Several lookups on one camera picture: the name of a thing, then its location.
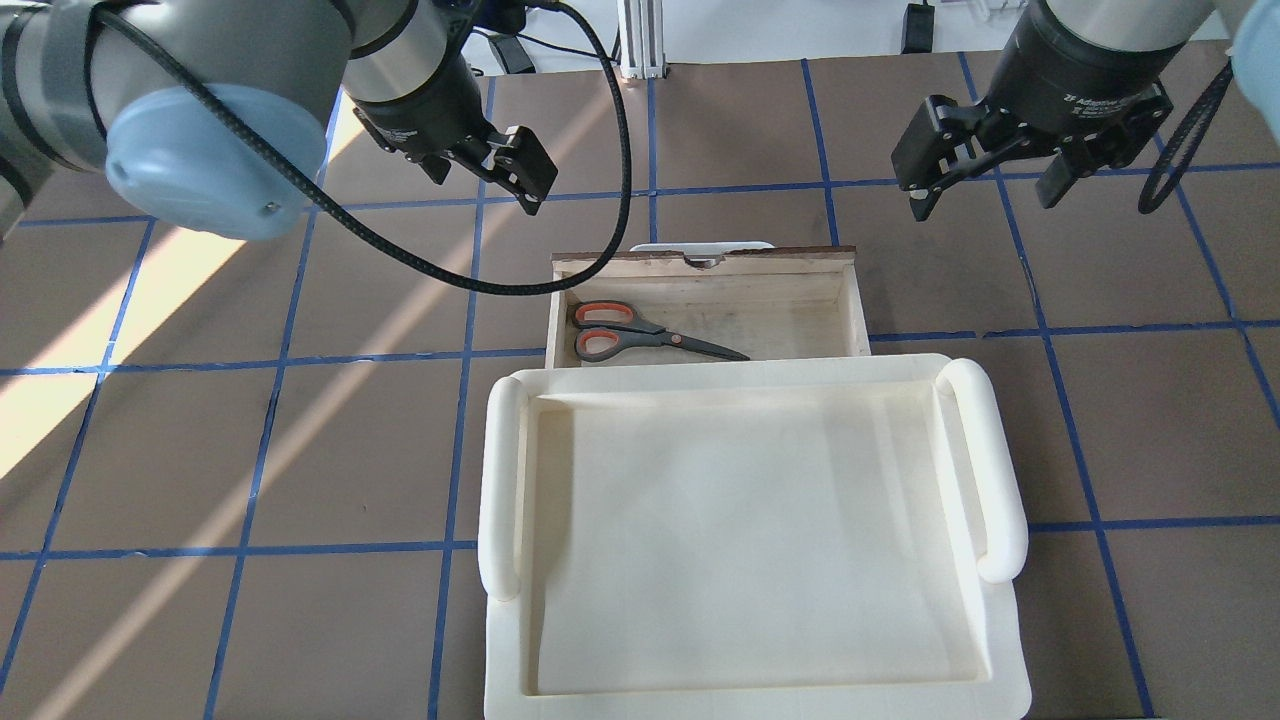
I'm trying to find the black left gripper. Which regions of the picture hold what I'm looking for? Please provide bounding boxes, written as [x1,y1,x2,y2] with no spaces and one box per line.
[346,55,559,217]

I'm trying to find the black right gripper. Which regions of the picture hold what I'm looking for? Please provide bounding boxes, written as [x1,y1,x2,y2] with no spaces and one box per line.
[890,5,1172,222]

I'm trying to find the orange handled scissors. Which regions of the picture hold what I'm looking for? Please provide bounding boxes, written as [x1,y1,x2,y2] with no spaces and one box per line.
[570,300,750,363]

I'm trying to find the light wooden drawer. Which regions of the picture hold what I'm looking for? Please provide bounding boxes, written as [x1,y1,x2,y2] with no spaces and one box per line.
[545,243,870,369]

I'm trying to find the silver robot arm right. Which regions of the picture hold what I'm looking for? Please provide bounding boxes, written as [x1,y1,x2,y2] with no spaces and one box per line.
[891,1,1279,222]

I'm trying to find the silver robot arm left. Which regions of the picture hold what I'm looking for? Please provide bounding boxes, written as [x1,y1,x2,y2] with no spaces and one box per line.
[3,1,558,241]

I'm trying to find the cream plastic tray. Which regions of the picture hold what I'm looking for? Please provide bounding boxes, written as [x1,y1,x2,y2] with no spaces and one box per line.
[477,354,1032,719]

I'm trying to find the aluminium frame post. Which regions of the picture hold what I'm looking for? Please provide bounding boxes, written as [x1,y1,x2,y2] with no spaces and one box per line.
[616,0,669,79]

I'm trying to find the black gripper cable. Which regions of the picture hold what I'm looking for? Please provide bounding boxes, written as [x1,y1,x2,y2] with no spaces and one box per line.
[90,0,635,297]

